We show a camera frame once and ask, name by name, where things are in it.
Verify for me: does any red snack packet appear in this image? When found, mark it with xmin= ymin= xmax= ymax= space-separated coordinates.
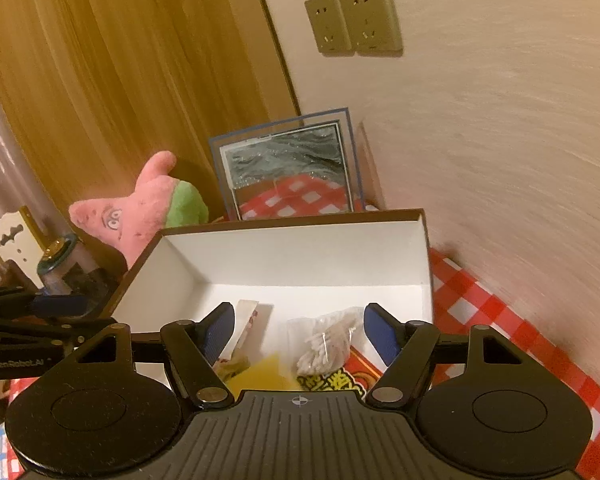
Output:
xmin=295 ymin=345 xmax=386 ymax=402

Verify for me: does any brown cardboard box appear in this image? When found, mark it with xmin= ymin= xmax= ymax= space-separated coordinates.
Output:
xmin=111 ymin=208 xmax=435 ymax=396

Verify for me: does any red checkered tablecloth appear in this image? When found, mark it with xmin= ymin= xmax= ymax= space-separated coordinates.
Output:
xmin=0 ymin=246 xmax=600 ymax=480

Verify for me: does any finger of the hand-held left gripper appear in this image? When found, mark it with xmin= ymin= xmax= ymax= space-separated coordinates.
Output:
xmin=0 ymin=285 xmax=90 ymax=319
xmin=0 ymin=316 xmax=118 ymax=347

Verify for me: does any wooden door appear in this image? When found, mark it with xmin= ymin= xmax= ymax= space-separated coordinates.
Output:
xmin=0 ymin=0 xmax=302 ymax=241

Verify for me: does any small white packet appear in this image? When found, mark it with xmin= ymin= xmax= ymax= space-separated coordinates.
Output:
xmin=220 ymin=299 xmax=261 ymax=363

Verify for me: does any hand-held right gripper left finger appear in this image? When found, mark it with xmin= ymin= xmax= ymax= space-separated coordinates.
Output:
xmin=75 ymin=302 xmax=237 ymax=406

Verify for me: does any framed picture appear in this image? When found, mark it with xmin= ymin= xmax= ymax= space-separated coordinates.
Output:
xmin=208 ymin=106 xmax=387 ymax=222

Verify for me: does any pink starfish plush toy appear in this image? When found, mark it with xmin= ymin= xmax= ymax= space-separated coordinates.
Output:
xmin=69 ymin=150 xmax=210 ymax=271

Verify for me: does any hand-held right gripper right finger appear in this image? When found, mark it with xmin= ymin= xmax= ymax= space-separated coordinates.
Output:
xmin=364 ymin=302 xmax=526 ymax=406

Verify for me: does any white wooden chair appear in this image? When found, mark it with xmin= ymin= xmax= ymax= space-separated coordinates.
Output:
xmin=0 ymin=205 xmax=47 ymax=291

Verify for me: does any gold wall socket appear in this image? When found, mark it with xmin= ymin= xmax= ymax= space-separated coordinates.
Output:
xmin=336 ymin=0 xmax=405 ymax=56
xmin=304 ymin=0 xmax=354 ymax=56

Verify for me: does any beige sock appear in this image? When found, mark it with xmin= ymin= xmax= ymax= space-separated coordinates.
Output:
xmin=214 ymin=355 xmax=251 ymax=381

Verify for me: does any bag of cotton swabs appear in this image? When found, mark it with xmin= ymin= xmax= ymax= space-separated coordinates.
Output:
xmin=286 ymin=307 xmax=360 ymax=376

